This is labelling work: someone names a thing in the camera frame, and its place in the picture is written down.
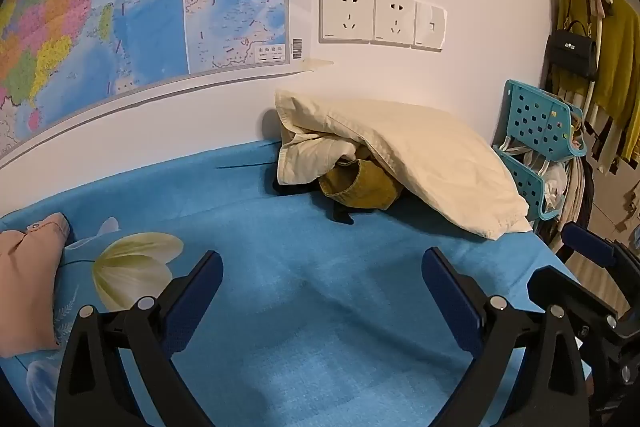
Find mustard button shirt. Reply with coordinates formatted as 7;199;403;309
319;158;405;211

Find cream large garment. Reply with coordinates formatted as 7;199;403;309
274;89;532;240

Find pink garment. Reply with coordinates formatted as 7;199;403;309
0;213;71;358

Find black garment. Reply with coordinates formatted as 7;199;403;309
272;177;356;226

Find colourful wall map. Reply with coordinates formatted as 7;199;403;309
0;0;292;168

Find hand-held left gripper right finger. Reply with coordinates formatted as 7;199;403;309
421;247;593;427

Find beige fringed hanging clothes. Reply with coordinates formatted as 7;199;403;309
545;72;626;170

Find blue floral bed sheet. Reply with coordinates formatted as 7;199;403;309
0;139;616;427

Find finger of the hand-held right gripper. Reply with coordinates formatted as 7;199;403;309
561;223;640;270
527;266;619;325

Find white wall socket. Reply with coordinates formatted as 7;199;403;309
371;0;418;46
319;0;376;44

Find white light switch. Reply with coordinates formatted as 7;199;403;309
412;2;447;52

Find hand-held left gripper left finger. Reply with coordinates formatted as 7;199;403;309
54;250;224;427

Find teal plastic shelf rack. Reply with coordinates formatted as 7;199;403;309
492;79;587;223

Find yellow-green sweater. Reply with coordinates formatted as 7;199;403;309
557;0;640;162

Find black handbag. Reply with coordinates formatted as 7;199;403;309
545;21;599;80

